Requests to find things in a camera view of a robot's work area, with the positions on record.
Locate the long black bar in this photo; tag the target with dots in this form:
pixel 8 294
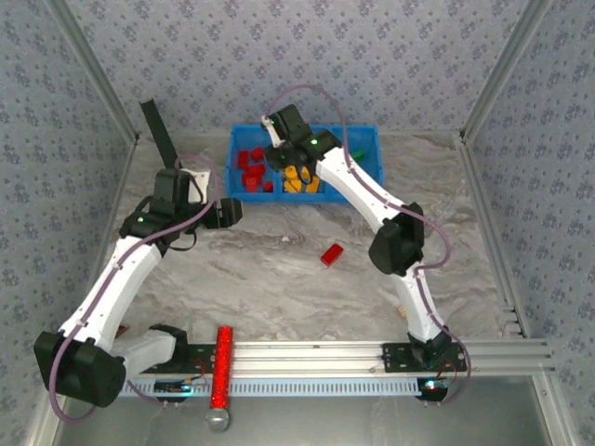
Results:
pixel 158 130

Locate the aluminium side rail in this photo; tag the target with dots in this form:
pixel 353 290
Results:
pixel 478 186
pixel 122 186

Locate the aluminium back rail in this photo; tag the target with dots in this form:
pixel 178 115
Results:
pixel 195 135

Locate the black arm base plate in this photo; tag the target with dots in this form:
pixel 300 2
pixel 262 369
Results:
pixel 395 360
pixel 200 355

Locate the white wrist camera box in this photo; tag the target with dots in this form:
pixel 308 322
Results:
pixel 275 137
pixel 202 175

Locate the yellow lego brick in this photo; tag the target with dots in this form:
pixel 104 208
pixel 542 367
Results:
pixel 314 185

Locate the small ridged wooden block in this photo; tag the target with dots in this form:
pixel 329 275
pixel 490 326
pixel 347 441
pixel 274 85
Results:
pixel 401 310

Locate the orange lego brick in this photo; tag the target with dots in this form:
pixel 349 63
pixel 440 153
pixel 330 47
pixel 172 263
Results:
pixel 293 187

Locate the aluminium front rail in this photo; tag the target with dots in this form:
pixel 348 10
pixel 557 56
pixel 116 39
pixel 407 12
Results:
pixel 302 358

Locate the red glitter microphone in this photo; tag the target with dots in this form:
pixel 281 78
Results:
pixel 223 362

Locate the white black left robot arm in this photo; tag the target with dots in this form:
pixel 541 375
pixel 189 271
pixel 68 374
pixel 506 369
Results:
pixel 111 283

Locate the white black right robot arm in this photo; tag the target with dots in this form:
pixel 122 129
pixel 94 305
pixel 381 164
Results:
pixel 358 186

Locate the round yellow lego piece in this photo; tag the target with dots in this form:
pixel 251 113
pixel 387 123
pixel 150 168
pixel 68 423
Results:
pixel 290 173

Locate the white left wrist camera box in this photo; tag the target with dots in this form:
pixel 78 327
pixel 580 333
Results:
pixel 202 175

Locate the small red lego brick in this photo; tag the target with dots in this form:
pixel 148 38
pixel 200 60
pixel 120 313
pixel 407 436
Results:
pixel 268 187

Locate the blue three-compartment bin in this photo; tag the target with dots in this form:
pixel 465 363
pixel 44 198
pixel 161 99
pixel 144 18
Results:
pixel 279 199

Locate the aluminium corner post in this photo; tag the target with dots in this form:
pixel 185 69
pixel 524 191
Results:
pixel 506 69

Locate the grey metal panel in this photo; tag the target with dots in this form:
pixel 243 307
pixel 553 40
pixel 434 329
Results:
pixel 325 418

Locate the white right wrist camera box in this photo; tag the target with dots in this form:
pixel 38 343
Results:
pixel 275 137

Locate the small circuit board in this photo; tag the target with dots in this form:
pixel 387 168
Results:
pixel 169 385
pixel 434 385

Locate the green lego brick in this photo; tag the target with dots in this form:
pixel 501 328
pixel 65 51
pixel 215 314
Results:
pixel 358 153

